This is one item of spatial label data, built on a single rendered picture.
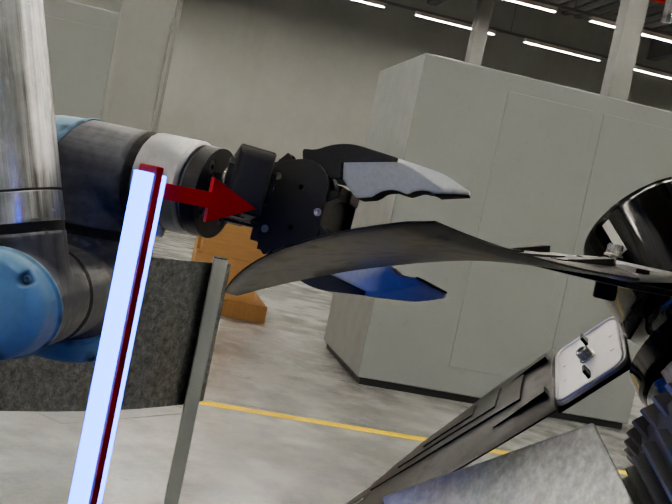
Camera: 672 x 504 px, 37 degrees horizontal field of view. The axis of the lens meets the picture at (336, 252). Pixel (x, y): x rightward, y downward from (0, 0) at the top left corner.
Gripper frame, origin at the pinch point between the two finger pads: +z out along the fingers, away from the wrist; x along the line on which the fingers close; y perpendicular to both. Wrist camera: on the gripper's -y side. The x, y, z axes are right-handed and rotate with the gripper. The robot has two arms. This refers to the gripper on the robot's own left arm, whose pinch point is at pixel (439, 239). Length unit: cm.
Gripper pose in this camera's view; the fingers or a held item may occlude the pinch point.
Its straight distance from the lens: 71.4
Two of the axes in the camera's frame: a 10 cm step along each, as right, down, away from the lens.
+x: -2.4, 9.7, -0.5
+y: 3.1, 1.2, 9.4
